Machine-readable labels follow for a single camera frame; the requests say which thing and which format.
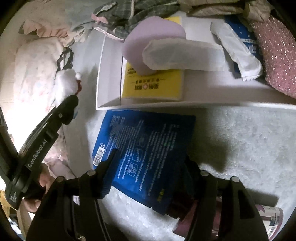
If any blue mask package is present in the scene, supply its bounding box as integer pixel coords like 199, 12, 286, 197
92, 110, 196, 214

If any purple white cloth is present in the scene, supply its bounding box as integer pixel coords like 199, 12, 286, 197
173, 202, 283, 240

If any yellow tissue pack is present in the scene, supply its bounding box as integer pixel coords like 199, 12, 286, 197
121, 16, 184, 101

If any person's left hand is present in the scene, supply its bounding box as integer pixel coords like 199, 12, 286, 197
22, 163, 55, 213

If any white fluffy pompom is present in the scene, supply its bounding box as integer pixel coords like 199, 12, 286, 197
54, 69, 82, 106

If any black lace choker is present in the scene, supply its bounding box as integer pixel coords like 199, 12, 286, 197
56, 47, 74, 72

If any pink floral pillow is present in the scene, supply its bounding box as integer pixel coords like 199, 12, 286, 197
0, 37, 70, 172

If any pink ruffled garment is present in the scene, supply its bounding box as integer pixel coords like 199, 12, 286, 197
20, 19, 91, 47

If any white shallow cardboard box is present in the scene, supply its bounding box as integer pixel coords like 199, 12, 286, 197
95, 37, 295, 110

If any grey plaid garment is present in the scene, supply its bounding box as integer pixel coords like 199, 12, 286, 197
91, 0, 180, 41

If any white wrapped pad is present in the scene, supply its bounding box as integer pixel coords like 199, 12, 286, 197
142, 38, 225, 71
210, 22, 263, 81

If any lilac heart-shaped sponge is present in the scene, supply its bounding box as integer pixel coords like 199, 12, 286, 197
122, 16, 186, 75

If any pink glitter sponge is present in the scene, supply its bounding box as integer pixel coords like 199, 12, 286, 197
251, 16, 295, 98

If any beige striped garment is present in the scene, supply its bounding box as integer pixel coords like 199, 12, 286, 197
178, 0, 273, 22

